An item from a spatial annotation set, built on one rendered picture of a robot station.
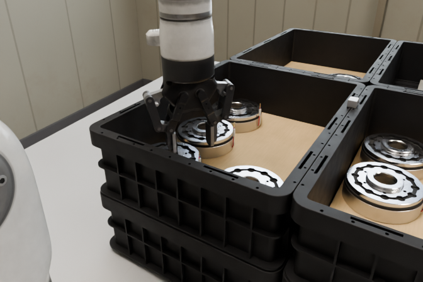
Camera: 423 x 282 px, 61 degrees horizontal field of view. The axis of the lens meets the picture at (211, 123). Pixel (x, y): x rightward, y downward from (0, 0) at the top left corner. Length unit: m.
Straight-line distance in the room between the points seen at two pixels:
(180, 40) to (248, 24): 2.14
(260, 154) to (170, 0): 0.31
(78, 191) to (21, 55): 1.61
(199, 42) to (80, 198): 0.44
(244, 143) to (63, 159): 0.46
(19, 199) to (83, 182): 0.59
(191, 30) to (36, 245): 0.31
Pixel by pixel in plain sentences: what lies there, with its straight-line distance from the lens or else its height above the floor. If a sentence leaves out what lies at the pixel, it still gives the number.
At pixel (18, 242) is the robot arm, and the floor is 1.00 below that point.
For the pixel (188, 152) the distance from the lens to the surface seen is 0.58.
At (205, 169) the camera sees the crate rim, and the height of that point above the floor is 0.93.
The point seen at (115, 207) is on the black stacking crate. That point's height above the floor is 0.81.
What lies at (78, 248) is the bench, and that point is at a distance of 0.68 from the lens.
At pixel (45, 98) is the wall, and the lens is 2.48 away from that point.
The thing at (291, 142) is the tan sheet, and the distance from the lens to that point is 0.68.
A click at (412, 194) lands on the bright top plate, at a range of 0.56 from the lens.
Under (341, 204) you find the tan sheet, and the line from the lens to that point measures 0.55.
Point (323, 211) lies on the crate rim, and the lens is 0.37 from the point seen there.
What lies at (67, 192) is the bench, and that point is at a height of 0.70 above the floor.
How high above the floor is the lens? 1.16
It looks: 26 degrees down
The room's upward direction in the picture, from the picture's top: straight up
